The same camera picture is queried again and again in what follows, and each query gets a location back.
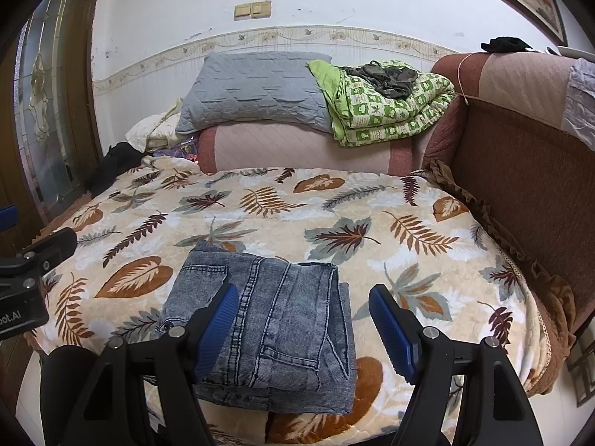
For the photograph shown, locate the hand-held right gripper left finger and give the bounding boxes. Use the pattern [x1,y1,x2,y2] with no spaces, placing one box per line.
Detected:
[56,282,240,446]

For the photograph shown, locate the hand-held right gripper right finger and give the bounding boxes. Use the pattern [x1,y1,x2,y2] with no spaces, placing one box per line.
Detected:
[369,284,544,446]

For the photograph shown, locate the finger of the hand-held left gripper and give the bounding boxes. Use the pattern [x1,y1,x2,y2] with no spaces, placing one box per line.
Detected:
[0,227,78,291]
[0,204,18,235]

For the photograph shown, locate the grey-blue denim pants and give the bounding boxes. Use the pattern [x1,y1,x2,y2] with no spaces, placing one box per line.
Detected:
[158,240,358,416]

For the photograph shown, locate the person's black-clothed knee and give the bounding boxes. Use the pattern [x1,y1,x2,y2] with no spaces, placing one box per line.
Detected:
[38,345,96,446]

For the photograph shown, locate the large black cloth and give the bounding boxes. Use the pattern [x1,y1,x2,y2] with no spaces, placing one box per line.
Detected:
[88,142,147,198]

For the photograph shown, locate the wooden door with glass panel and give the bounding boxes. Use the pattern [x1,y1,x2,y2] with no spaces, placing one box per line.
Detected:
[0,0,105,252]

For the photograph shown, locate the leaf-print blanket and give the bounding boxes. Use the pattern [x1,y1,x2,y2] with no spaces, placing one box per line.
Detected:
[35,155,554,446]

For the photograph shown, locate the cream pillow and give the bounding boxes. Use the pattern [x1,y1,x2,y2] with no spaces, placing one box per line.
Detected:
[125,97,187,154]

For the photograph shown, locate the colourful packet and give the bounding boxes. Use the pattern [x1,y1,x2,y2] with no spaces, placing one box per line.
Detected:
[153,137,200,163]

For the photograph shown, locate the pink and brown sofa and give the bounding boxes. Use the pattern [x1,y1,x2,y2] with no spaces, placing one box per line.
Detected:
[195,51,595,395]

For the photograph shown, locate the green patterned quilt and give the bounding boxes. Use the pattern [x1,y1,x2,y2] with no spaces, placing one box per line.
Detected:
[307,59,456,148]

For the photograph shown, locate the grey quilted pillow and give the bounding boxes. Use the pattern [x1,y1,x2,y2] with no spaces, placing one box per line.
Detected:
[177,51,333,135]

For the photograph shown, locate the dark olive garment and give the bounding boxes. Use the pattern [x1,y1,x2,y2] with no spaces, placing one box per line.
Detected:
[344,60,421,100]

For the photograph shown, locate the white crinkled cloth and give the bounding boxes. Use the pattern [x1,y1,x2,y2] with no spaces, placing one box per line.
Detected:
[560,57,595,152]

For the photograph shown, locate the small black cloth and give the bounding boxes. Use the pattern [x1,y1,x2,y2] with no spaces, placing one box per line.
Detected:
[480,36,533,54]

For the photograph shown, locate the white dish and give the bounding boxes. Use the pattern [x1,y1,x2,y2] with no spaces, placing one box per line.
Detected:
[555,45,595,59]

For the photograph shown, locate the thin beige string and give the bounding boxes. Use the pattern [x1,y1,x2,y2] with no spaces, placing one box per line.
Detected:
[456,53,471,105]

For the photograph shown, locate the beige light switch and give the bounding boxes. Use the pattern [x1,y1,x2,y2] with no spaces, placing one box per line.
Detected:
[234,0,273,20]

